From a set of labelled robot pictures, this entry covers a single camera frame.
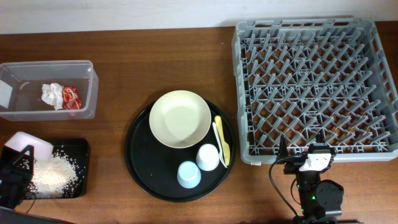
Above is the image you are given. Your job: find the pink bowl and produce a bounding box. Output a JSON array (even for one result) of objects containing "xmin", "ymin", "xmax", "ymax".
[{"xmin": 5, "ymin": 131, "xmax": 53, "ymax": 161}]

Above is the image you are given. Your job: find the white tissue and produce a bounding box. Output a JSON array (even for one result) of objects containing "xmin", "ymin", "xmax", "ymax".
[{"xmin": 41, "ymin": 83, "xmax": 63, "ymax": 110}]

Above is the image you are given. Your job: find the large cream bowl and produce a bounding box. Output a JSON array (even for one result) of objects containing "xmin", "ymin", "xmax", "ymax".
[{"xmin": 149, "ymin": 90, "xmax": 211, "ymax": 149}]

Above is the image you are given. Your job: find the red snack wrapper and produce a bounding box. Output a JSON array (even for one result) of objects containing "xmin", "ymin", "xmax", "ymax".
[{"xmin": 62, "ymin": 86, "xmax": 82, "ymax": 110}]

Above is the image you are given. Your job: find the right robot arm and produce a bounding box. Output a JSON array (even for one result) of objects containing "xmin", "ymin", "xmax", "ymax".
[{"xmin": 279, "ymin": 134, "xmax": 344, "ymax": 223}]

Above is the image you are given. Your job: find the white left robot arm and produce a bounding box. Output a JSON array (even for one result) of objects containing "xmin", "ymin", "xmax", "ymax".
[{"xmin": 1, "ymin": 143, "xmax": 290, "ymax": 223}]

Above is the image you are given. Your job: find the grey plastic dishwasher rack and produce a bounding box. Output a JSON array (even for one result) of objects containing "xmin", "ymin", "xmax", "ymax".
[{"xmin": 231, "ymin": 18, "xmax": 397, "ymax": 166}]

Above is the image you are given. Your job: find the clear plastic waste bin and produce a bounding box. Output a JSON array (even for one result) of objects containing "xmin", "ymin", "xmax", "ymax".
[{"xmin": 1, "ymin": 60, "xmax": 99, "ymax": 121}]

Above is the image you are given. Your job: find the white rice pile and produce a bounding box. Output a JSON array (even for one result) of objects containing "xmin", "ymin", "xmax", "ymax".
[{"xmin": 24, "ymin": 149, "xmax": 86, "ymax": 200}]

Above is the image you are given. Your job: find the black rectangular tray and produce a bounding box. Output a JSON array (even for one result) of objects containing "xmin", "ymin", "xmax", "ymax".
[{"xmin": 0, "ymin": 138, "xmax": 91, "ymax": 200}]

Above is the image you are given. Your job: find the yellow plastic spoon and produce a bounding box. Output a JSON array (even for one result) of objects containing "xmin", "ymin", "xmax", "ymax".
[{"xmin": 214, "ymin": 115, "xmax": 231, "ymax": 166}]

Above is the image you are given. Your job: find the white plastic spoon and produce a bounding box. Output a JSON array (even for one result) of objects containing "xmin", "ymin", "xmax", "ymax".
[{"xmin": 212, "ymin": 122, "xmax": 228, "ymax": 168}]

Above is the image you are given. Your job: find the white cup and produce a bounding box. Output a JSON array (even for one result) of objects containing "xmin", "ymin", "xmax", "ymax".
[{"xmin": 196, "ymin": 144, "xmax": 220, "ymax": 171}]

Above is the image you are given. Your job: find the light blue cup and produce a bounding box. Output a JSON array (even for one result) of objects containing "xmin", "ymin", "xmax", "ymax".
[{"xmin": 177, "ymin": 161, "xmax": 201, "ymax": 189}]

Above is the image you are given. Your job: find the round black tray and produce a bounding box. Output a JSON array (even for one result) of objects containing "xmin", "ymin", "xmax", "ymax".
[{"xmin": 124, "ymin": 101, "xmax": 236, "ymax": 202}]

